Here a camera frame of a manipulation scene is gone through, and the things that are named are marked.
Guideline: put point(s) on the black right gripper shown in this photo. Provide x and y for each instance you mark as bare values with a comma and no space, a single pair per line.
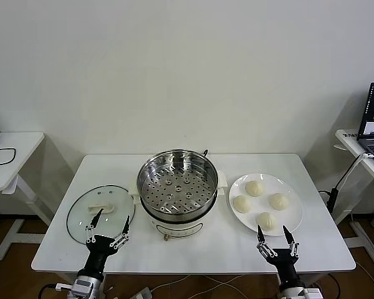
285,268

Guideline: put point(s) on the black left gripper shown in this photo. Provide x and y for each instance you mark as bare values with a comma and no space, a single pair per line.
96,252

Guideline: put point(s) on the white steamed baozi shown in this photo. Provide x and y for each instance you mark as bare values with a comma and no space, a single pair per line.
254,188
279,201
242,204
268,221

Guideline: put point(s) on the white round plate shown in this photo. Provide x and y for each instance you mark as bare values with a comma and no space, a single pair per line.
286,190

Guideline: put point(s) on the black power brick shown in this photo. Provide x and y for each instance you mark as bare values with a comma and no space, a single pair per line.
332,199

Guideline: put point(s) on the white power strip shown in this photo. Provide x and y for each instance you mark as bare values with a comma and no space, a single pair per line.
143,292

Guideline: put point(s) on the stainless steel pot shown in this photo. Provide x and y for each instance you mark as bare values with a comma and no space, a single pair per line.
205,174

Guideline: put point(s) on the white side table with label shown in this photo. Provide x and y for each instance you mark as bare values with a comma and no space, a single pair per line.
350,138

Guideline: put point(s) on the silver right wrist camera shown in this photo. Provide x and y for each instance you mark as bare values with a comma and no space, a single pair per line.
312,293

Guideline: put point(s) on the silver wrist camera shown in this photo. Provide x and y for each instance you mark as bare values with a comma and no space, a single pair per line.
312,293
84,286

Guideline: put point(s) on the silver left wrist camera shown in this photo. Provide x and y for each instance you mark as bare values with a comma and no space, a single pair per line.
84,286

